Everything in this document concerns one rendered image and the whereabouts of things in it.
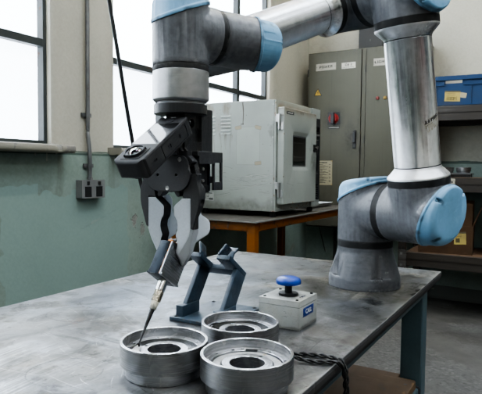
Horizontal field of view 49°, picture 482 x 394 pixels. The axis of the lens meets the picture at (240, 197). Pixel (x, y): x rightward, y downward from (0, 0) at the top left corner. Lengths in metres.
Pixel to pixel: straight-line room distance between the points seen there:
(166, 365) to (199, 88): 0.34
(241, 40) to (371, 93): 3.84
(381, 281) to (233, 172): 2.03
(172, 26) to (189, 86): 0.08
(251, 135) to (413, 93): 2.05
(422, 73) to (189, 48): 0.48
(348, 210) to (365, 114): 3.46
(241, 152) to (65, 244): 1.08
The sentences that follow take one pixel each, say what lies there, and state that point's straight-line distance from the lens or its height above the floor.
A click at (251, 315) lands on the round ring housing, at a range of 0.79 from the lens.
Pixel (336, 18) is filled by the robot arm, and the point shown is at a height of 1.33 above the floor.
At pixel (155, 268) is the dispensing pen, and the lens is 0.69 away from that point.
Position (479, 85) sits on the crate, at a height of 1.64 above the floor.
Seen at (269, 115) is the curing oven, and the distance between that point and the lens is 2.96.
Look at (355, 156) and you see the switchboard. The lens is 4.56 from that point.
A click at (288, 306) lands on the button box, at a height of 0.84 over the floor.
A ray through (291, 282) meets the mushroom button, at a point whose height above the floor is 0.87.
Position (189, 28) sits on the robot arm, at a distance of 0.71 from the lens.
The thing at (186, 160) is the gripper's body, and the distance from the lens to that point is 0.68.
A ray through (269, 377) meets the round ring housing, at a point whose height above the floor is 0.83.
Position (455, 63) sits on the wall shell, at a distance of 4.71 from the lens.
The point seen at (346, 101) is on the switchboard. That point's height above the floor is 1.62.
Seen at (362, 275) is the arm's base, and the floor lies 0.83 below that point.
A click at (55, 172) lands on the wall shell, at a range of 2.59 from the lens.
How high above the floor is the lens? 1.05
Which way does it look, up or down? 3 degrees down
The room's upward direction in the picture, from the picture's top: 1 degrees clockwise
